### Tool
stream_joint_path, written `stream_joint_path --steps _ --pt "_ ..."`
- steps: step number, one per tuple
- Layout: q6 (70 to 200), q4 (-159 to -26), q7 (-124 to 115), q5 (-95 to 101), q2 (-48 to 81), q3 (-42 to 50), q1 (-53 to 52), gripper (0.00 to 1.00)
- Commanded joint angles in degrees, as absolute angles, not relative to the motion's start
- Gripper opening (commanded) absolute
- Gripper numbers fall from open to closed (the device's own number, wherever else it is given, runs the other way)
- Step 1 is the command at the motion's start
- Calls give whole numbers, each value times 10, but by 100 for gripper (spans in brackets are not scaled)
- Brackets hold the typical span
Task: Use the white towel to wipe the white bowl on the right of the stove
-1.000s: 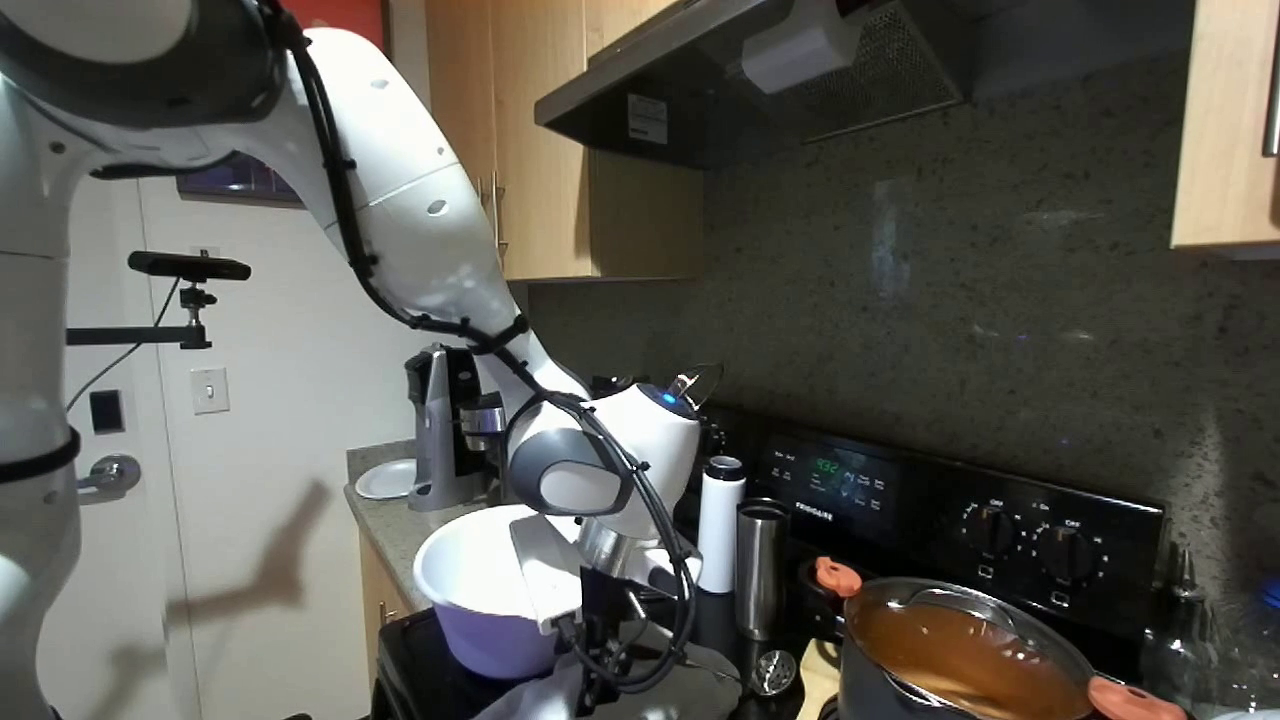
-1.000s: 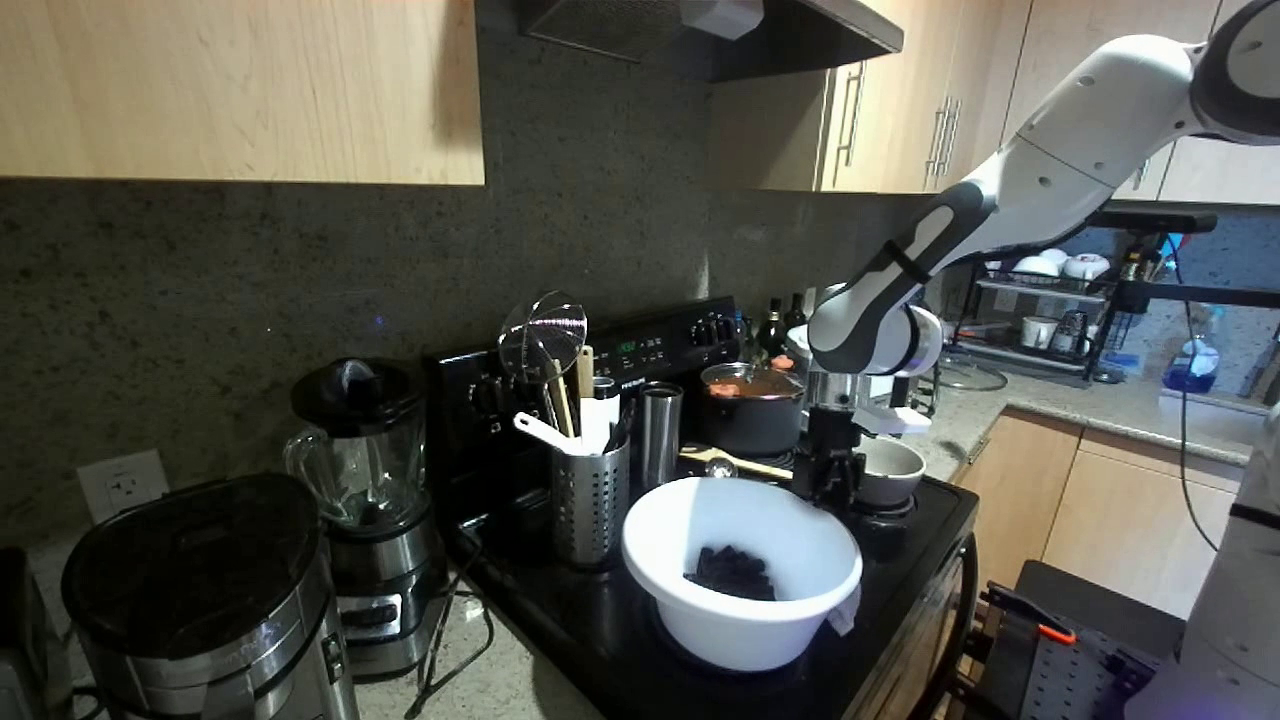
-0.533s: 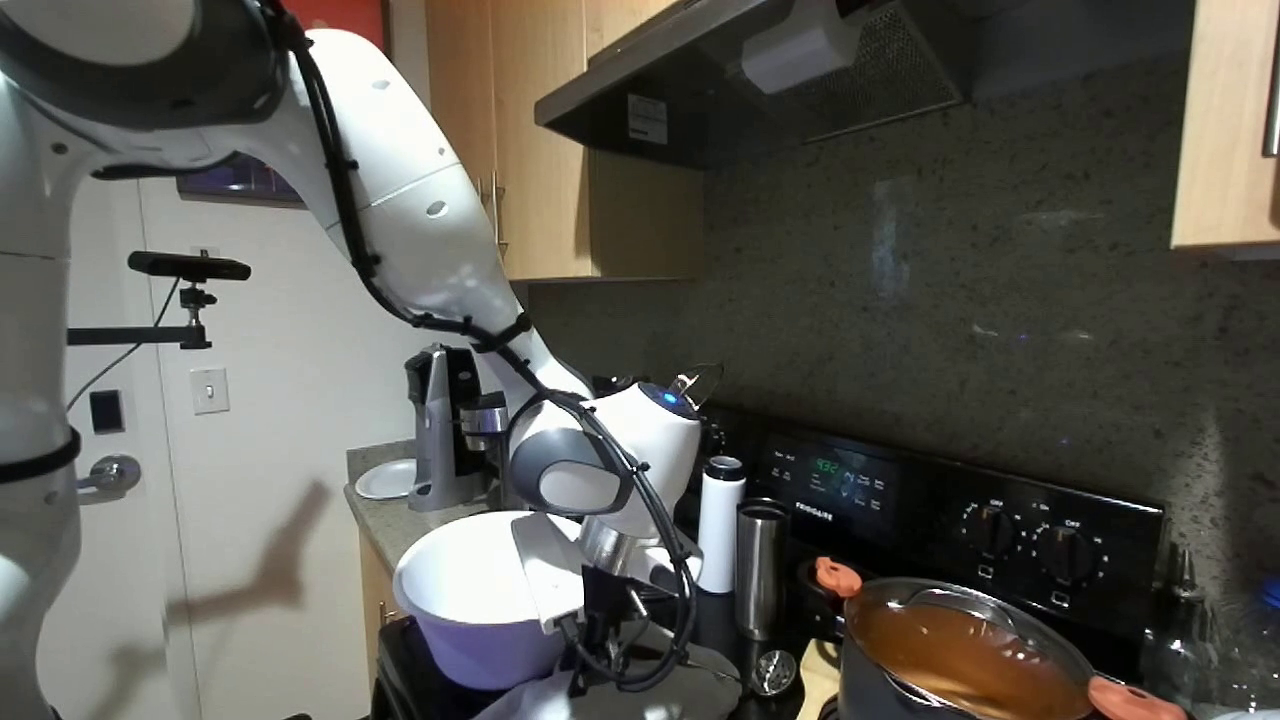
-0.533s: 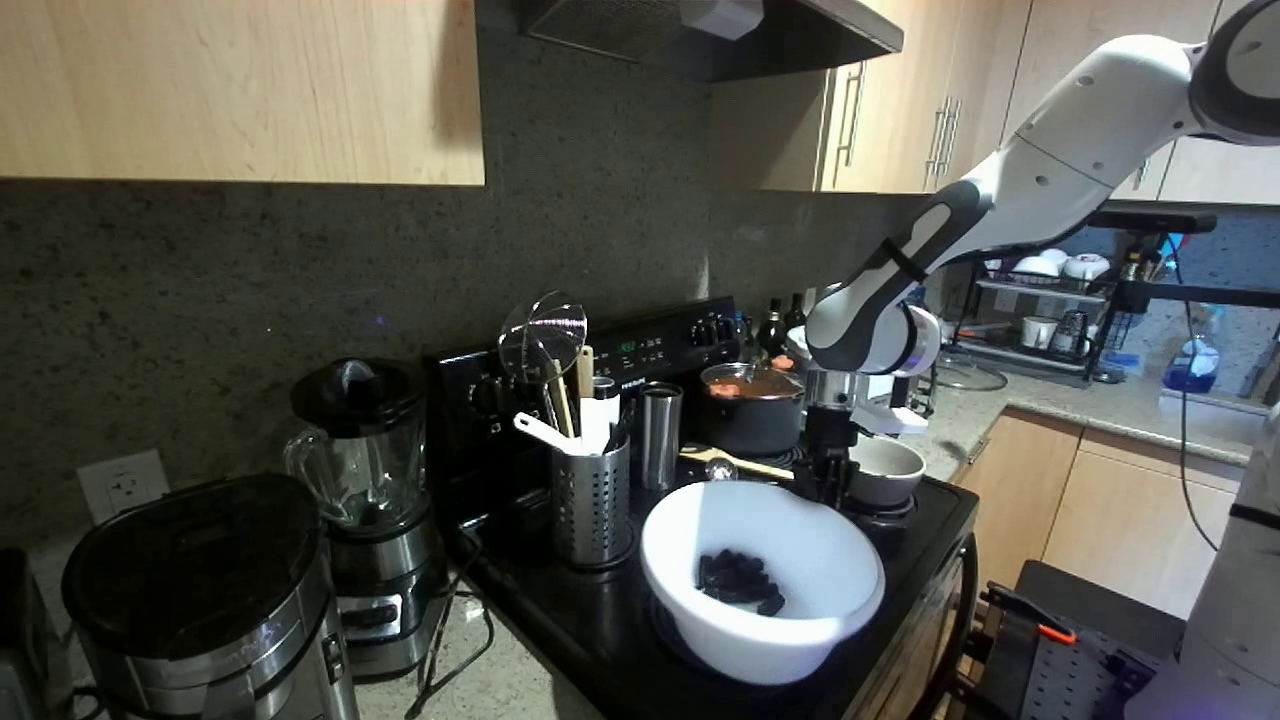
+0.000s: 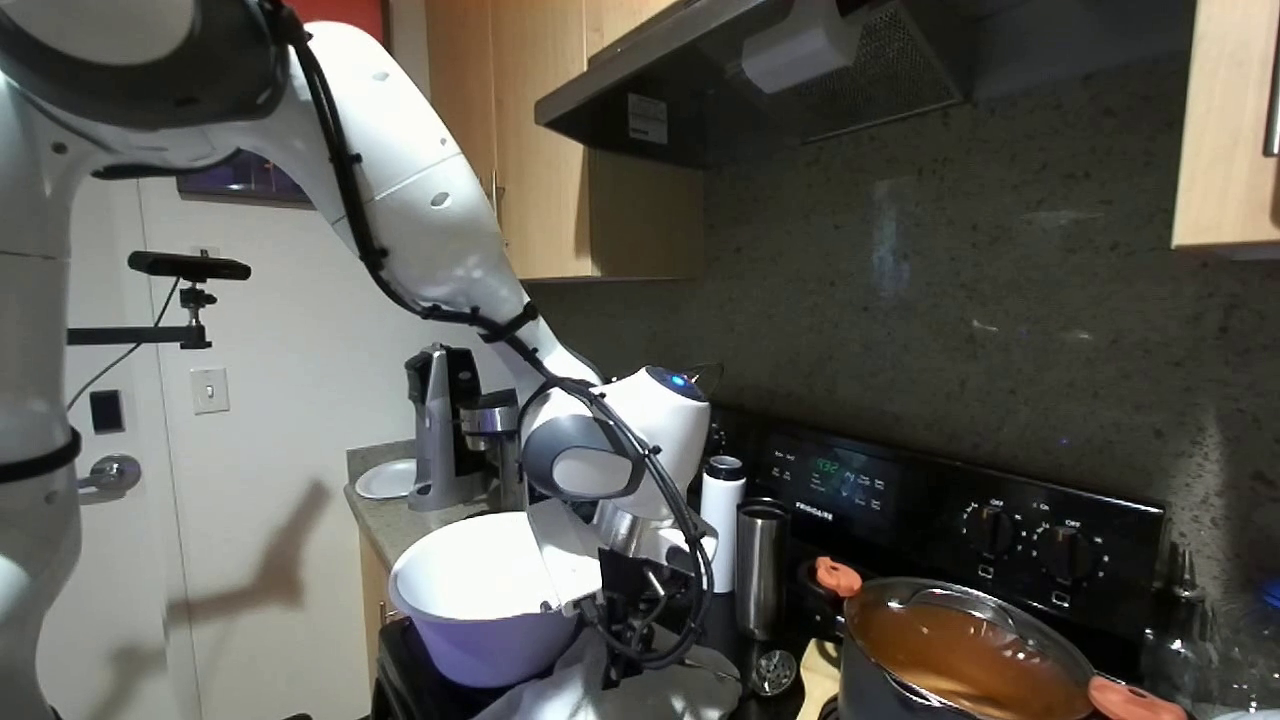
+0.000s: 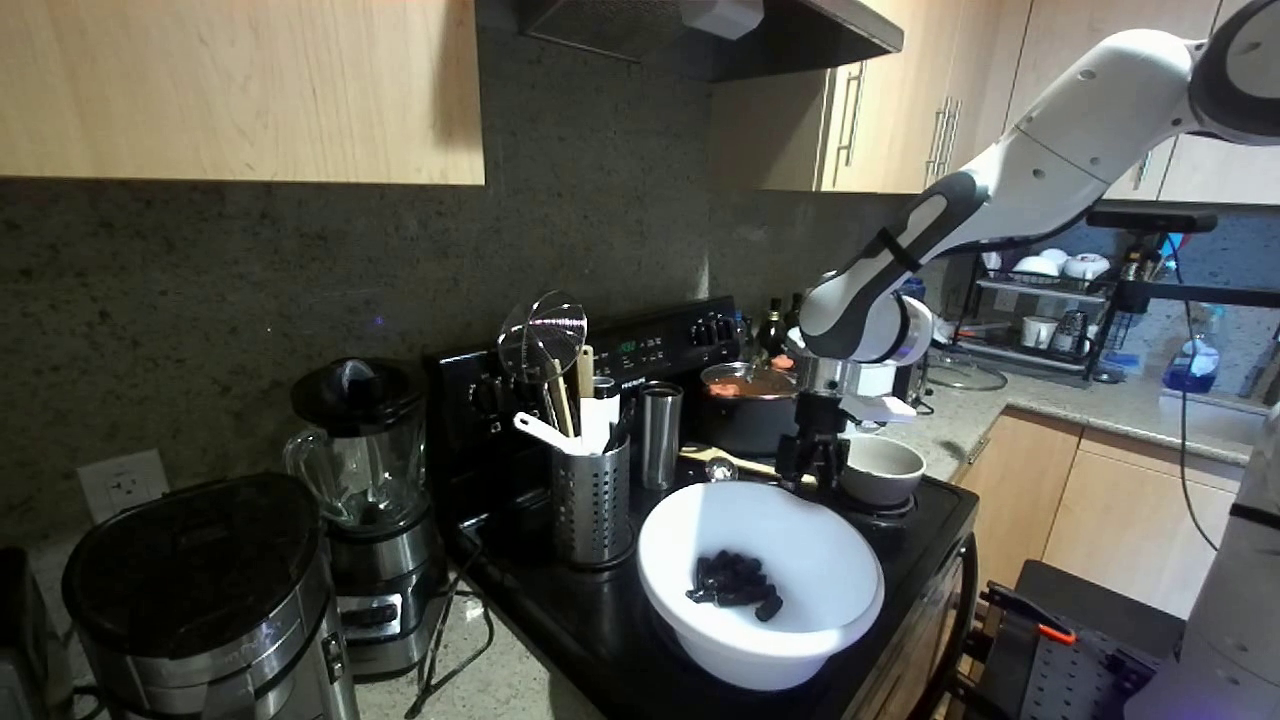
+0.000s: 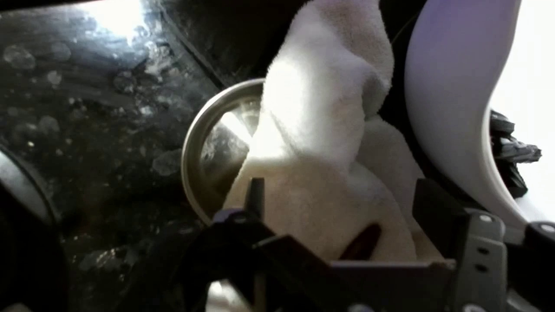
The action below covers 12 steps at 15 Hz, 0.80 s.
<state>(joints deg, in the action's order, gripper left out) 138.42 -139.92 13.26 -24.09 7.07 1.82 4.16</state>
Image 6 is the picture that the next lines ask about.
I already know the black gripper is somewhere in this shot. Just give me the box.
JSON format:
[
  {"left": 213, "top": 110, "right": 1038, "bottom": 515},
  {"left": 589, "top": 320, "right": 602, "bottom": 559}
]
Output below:
[{"left": 776, "top": 387, "right": 858, "bottom": 503}]

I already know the small white bowl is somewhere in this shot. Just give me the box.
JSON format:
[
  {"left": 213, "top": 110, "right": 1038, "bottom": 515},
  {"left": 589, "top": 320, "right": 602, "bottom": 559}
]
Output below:
[{"left": 835, "top": 435, "right": 929, "bottom": 515}]

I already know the large white mixing bowl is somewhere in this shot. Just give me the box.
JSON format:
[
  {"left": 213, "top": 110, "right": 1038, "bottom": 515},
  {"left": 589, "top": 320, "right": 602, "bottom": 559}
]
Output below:
[{"left": 636, "top": 479, "right": 889, "bottom": 698}]

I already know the black stove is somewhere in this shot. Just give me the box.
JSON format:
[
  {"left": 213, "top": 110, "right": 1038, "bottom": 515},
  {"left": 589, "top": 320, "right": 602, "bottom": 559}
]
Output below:
[{"left": 423, "top": 293, "right": 984, "bottom": 720}]

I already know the wooden spoon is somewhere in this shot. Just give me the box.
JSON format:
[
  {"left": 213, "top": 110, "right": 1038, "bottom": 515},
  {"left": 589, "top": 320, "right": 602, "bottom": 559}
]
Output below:
[{"left": 675, "top": 441, "right": 785, "bottom": 479}]

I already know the white rice cooker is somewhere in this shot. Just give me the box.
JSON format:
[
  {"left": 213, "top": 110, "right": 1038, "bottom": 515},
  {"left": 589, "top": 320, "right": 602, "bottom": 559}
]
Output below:
[{"left": 835, "top": 357, "right": 905, "bottom": 405}]

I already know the pile of dark berries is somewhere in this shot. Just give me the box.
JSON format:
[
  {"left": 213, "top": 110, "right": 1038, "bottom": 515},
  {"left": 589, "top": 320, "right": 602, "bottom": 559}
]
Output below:
[{"left": 685, "top": 546, "right": 790, "bottom": 629}]

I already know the stainless steel cup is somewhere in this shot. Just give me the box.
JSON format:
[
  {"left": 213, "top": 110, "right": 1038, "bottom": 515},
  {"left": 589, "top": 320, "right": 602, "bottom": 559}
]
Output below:
[{"left": 636, "top": 382, "right": 689, "bottom": 493}]

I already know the clear glass lid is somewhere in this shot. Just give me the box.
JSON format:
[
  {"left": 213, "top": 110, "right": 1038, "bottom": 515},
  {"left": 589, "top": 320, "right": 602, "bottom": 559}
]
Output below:
[{"left": 923, "top": 357, "right": 1013, "bottom": 402}]

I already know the perforated metal utensil holder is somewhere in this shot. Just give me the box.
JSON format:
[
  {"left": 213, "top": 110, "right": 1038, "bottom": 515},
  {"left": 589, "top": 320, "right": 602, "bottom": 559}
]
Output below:
[{"left": 549, "top": 435, "right": 636, "bottom": 574}]

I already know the wooden utensil in holder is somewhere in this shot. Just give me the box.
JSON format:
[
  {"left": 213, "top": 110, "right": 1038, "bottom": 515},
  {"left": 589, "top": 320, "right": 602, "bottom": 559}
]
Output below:
[{"left": 536, "top": 339, "right": 602, "bottom": 446}]

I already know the black dish rack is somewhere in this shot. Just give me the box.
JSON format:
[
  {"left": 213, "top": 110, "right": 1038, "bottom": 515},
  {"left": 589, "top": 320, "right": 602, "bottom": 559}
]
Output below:
[{"left": 938, "top": 271, "right": 1117, "bottom": 382}]

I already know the white plastic spatula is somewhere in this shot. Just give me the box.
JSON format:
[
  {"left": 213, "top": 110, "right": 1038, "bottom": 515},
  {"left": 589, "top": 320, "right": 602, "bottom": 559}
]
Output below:
[{"left": 513, "top": 391, "right": 623, "bottom": 461}]

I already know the metal skimmer utensil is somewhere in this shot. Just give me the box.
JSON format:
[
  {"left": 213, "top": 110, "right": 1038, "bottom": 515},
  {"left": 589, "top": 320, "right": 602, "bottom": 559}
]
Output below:
[{"left": 498, "top": 287, "right": 591, "bottom": 391}]

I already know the light wood lower cabinet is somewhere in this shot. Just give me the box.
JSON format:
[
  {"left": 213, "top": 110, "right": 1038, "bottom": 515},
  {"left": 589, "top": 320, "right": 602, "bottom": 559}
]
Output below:
[{"left": 956, "top": 405, "right": 1238, "bottom": 624}]

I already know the blue soap bottle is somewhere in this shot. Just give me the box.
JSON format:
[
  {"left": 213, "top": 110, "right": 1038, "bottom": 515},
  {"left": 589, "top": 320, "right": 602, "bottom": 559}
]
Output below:
[{"left": 1159, "top": 332, "right": 1223, "bottom": 396}]

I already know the blender with glass jar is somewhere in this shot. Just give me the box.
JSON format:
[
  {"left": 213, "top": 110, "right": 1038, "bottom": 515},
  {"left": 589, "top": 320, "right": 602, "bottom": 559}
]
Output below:
[{"left": 280, "top": 351, "right": 443, "bottom": 682}]

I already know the dark range hood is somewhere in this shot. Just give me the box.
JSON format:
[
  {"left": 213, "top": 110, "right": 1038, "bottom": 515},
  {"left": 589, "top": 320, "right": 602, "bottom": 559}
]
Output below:
[{"left": 515, "top": 0, "right": 910, "bottom": 85}]

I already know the light wood corner upper cabinet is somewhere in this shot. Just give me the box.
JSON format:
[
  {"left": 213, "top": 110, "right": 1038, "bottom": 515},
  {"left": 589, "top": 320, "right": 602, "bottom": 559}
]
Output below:
[{"left": 1003, "top": 0, "right": 1280, "bottom": 213}]

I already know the black round steel cooker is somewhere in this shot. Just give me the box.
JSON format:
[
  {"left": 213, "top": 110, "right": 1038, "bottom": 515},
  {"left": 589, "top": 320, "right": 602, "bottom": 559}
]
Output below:
[{"left": 59, "top": 471, "right": 356, "bottom": 720}]

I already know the wide light wood upper cabinet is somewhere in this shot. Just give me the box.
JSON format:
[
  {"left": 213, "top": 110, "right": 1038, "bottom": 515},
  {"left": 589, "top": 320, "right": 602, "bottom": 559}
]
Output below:
[{"left": 0, "top": 0, "right": 490, "bottom": 190}]

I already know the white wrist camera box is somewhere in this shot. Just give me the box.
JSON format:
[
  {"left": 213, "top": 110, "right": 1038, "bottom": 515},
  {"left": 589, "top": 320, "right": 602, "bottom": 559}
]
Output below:
[{"left": 853, "top": 391, "right": 929, "bottom": 429}]

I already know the orange handled clamp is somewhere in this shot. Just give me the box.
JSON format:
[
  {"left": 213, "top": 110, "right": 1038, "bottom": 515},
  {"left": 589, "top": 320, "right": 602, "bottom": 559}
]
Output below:
[{"left": 993, "top": 586, "right": 1084, "bottom": 652}]

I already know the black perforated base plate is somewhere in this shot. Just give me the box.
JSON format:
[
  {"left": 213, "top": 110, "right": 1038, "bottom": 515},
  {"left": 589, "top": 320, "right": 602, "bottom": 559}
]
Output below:
[{"left": 978, "top": 558, "right": 1191, "bottom": 720}]

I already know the black hanging camera cable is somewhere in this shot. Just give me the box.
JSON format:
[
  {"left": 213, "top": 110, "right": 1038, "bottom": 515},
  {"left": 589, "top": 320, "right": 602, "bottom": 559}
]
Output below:
[{"left": 1172, "top": 297, "right": 1223, "bottom": 558}]

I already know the black power cord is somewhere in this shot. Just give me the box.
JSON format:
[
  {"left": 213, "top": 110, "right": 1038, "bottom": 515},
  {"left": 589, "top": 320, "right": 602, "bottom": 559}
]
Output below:
[{"left": 409, "top": 574, "right": 501, "bottom": 720}]

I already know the black stereo camera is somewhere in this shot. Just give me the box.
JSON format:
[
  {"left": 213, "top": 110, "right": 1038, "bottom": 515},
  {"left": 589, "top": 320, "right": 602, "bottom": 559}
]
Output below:
[{"left": 1084, "top": 203, "right": 1220, "bottom": 236}]

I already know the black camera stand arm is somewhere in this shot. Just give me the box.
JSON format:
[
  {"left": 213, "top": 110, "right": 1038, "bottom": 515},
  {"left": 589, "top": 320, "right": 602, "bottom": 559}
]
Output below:
[{"left": 1113, "top": 226, "right": 1280, "bottom": 317}]

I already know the white wall outlet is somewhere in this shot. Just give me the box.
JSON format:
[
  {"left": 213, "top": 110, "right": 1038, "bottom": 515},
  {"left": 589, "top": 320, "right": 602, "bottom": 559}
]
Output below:
[{"left": 75, "top": 448, "right": 178, "bottom": 528}]

